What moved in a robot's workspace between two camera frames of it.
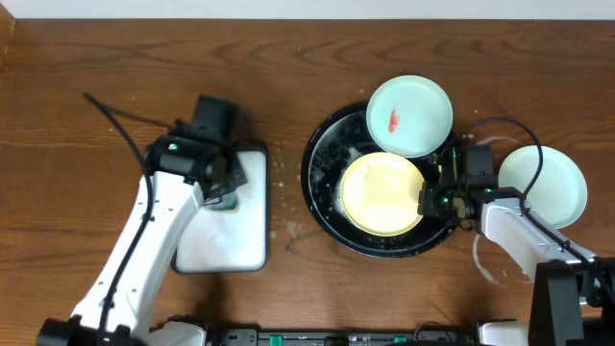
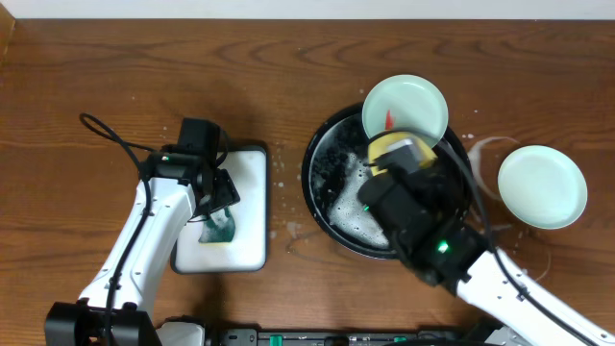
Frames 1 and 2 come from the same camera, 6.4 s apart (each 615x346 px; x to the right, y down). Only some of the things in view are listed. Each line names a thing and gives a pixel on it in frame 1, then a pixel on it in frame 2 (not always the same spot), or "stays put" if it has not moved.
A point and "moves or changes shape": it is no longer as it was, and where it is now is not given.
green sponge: (229, 202) moves or changes shape
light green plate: (560, 190) stays put
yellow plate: (379, 194) to (425, 156)
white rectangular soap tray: (221, 241) stays put
